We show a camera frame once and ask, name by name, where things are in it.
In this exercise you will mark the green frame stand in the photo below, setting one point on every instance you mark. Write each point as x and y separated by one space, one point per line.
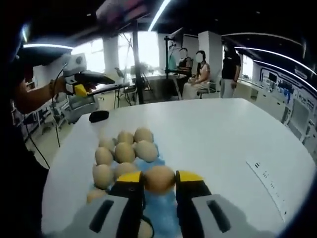
167 57

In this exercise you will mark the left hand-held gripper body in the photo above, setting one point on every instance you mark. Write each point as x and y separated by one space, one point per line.
75 65

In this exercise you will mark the small black case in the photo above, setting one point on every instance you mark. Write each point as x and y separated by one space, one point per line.
99 116

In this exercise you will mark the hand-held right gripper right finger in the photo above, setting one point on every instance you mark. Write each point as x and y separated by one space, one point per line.
193 210

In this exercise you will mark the black wall monitor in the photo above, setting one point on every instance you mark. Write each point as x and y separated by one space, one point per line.
272 77

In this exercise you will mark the black tripod stand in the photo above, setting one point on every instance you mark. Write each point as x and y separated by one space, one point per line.
140 74

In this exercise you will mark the white marked strip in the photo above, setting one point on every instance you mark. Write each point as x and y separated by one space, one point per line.
267 179

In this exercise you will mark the white mesh chair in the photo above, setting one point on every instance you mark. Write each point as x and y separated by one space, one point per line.
299 111

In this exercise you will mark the dark desk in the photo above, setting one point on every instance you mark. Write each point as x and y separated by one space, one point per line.
104 90

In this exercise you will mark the grey office chair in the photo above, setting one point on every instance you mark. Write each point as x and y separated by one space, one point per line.
210 86

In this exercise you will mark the single brown egg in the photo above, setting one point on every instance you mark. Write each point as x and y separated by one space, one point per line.
158 182

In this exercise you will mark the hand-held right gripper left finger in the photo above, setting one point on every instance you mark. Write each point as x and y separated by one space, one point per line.
128 210

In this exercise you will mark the operator in black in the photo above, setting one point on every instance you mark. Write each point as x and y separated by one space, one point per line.
19 173

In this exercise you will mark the person's left hand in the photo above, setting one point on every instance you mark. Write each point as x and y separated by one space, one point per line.
60 85

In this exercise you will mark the straight ceiling light strip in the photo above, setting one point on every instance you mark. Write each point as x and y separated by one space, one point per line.
158 15

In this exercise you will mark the long white counter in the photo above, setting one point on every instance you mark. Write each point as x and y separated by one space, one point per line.
262 96

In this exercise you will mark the blue egg tray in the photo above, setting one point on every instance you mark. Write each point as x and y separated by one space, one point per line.
158 202

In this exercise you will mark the hanging display screen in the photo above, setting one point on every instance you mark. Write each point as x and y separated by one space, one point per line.
119 11

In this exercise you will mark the white square pillar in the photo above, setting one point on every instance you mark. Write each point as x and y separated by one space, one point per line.
210 47

